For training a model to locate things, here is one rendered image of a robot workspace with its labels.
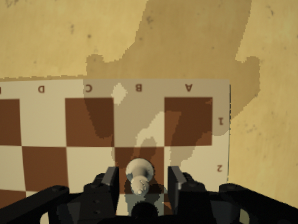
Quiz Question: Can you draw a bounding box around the white chess piece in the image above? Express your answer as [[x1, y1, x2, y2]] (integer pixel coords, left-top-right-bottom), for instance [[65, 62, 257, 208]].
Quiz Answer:
[[126, 158, 154, 196]]

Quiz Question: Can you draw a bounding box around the black chess piece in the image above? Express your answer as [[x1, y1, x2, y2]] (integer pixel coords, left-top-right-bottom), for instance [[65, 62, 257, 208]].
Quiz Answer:
[[131, 202, 158, 217]]

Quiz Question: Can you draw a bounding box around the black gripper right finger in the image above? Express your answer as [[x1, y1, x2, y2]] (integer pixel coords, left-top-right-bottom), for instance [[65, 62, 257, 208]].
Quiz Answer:
[[167, 166, 298, 224]]

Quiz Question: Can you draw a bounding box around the brown and cream chessboard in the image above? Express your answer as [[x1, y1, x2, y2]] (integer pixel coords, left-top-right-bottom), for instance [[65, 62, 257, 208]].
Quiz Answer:
[[0, 78, 230, 216]]

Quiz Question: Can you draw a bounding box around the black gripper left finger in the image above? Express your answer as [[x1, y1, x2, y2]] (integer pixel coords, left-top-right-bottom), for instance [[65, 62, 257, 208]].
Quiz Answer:
[[0, 167, 120, 224]]

